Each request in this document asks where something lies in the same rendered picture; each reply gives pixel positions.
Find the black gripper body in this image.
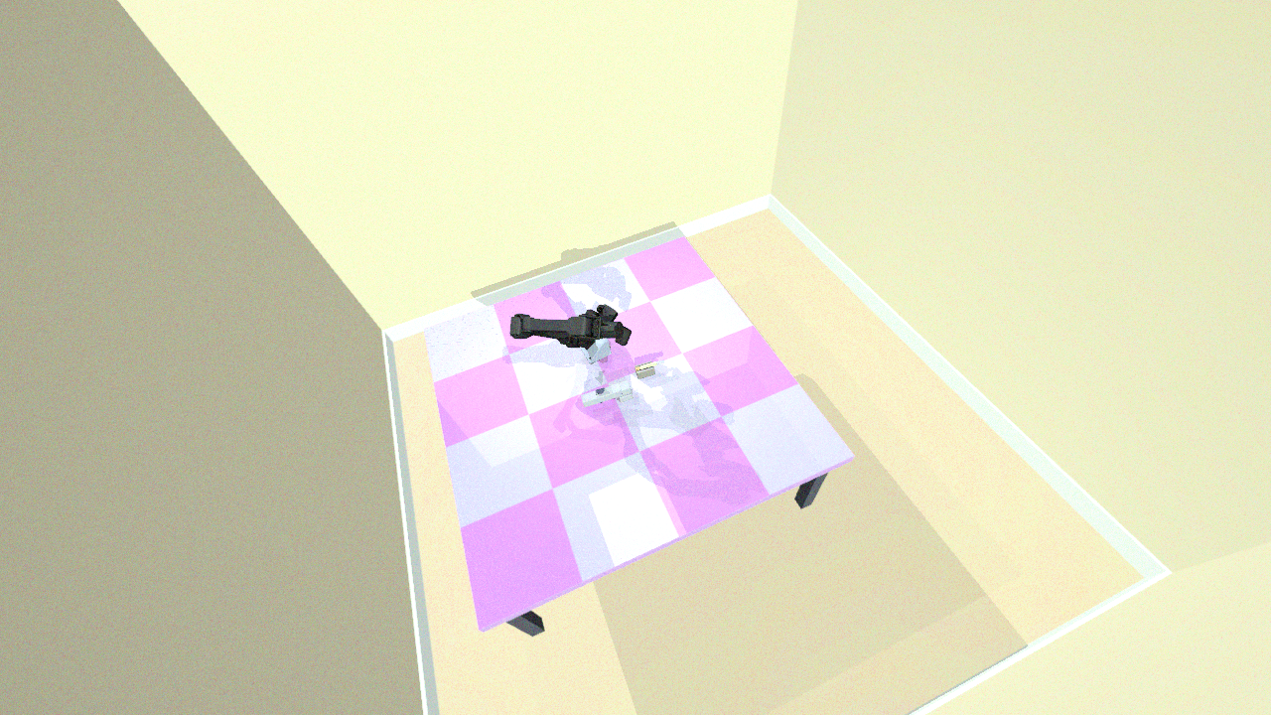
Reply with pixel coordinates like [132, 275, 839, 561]
[585, 309, 632, 345]

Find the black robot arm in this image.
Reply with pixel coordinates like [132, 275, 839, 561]
[508, 304, 624, 351]

